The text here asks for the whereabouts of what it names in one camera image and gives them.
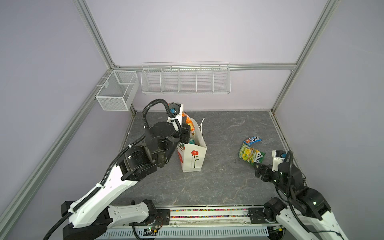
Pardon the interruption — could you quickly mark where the orange Fox's fruits bag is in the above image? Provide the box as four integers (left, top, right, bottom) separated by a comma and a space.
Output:
182, 112, 196, 136

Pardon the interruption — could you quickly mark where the white floral paper bag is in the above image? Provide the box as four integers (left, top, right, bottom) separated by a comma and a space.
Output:
177, 119, 207, 173

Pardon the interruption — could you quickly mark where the green Fox's spring tea bag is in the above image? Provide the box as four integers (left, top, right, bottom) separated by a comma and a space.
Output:
239, 143, 265, 165

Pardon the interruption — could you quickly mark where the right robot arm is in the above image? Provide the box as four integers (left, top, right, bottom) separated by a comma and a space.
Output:
254, 151, 347, 240

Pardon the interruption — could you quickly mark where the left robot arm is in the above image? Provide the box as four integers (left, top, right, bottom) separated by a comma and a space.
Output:
44, 99, 190, 240

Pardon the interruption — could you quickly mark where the blue M&M's packet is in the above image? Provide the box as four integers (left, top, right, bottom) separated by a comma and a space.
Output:
243, 136, 262, 147

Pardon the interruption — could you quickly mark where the small white mesh basket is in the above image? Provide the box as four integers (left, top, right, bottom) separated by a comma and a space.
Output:
96, 71, 140, 112

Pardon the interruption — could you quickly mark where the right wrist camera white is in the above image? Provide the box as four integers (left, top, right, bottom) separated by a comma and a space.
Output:
272, 150, 287, 172

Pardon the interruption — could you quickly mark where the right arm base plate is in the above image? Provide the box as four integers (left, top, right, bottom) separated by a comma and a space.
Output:
247, 207, 268, 224

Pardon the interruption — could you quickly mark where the long white wire basket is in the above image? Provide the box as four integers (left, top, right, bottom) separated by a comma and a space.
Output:
141, 62, 232, 94

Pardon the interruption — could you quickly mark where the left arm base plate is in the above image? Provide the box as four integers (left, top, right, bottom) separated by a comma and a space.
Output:
150, 209, 171, 226

